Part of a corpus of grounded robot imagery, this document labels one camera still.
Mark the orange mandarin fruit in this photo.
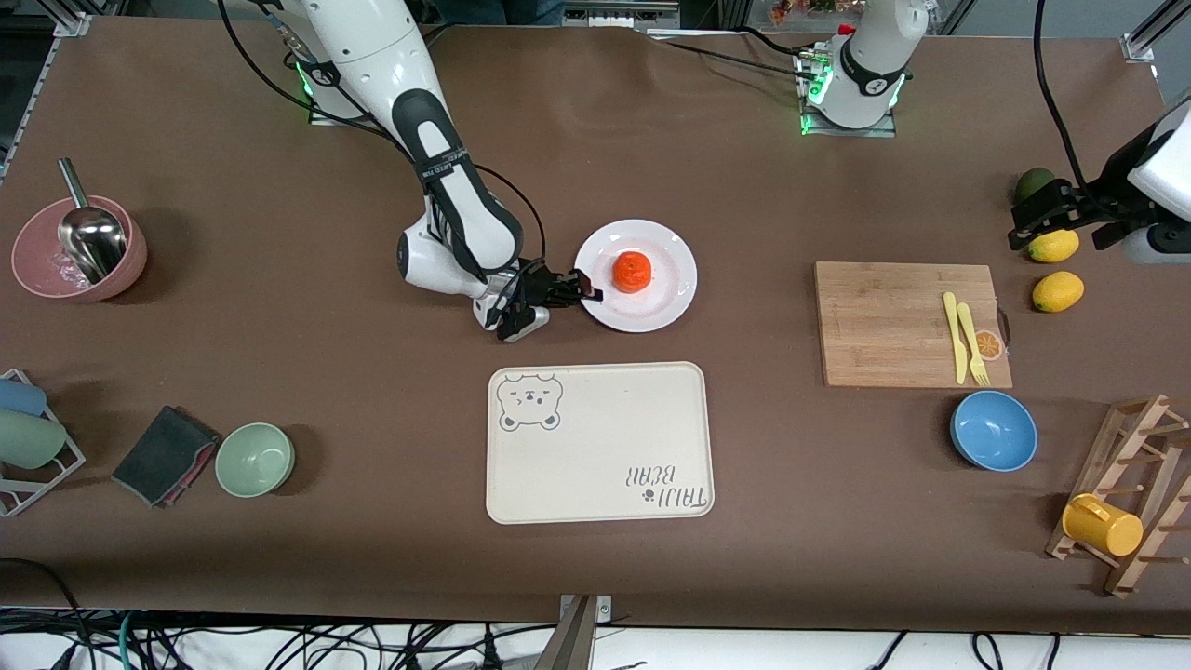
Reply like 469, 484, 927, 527
612, 251, 653, 294

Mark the pink bowl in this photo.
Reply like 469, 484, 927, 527
11, 195, 148, 302

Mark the metal table clamp bracket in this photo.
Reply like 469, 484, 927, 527
556, 594, 613, 670

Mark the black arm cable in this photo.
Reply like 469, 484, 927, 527
1035, 0, 1095, 202
219, 0, 550, 280

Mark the folded dark grey cloth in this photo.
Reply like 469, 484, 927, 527
112, 405, 221, 509

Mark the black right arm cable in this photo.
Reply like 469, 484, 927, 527
219, 0, 550, 280

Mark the yellow mug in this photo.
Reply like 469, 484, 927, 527
1062, 493, 1144, 558

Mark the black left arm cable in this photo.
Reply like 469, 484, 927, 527
1035, 0, 1095, 202

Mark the white round plate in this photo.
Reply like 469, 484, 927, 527
574, 220, 699, 334

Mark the grey metal equipment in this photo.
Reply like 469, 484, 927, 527
568, 0, 680, 29

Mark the blue bowl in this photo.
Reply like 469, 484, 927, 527
950, 390, 1039, 473

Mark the metal scoop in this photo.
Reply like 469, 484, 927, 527
58, 158, 128, 285

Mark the bamboo cutting board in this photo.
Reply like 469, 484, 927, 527
814, 261, 1014, 389

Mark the white wire rack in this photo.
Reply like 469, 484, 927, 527
0, 368, 87, 518

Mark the black left base cable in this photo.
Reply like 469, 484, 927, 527
651, 28, 824, 80

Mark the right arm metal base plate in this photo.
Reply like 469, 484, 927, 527
309, 56, 410, 127

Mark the yellow plastic knife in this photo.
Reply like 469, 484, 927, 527
943, 291, 970, 385

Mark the aluminium frame profile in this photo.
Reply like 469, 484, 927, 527
1121, 0, 1191, 64
51, 0, 94, 38

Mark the colourful toy pile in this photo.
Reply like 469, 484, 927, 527
768, 0, 866, 24

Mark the cream tray with bear print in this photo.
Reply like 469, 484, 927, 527
486, 361, 716, 526

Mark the light blue cup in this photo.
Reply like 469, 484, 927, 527
0, 378, 47, 417

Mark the pale green cup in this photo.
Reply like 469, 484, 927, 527
0, 409, 67, 471

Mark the wooden mug rack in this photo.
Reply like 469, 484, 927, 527
1045, 394, 1191, 598

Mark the yellow lemon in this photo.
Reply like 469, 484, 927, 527
1028, 230, 1081, 264
1032, 271, 1086, 314

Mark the pale green bowl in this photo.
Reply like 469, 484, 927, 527
215, 422, 296, 499

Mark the yellow plastic fork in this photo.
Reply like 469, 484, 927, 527
957, 301, 991, 387

